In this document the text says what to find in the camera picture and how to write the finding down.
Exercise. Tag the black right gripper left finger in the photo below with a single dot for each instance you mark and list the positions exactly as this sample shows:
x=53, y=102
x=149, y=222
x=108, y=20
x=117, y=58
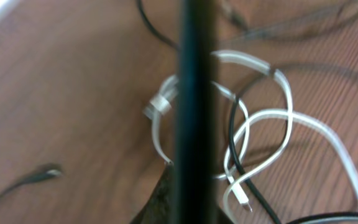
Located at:
x=157, y=208

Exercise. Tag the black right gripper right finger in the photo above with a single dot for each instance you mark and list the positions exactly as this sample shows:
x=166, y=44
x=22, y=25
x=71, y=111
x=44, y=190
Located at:
x=222, y=217

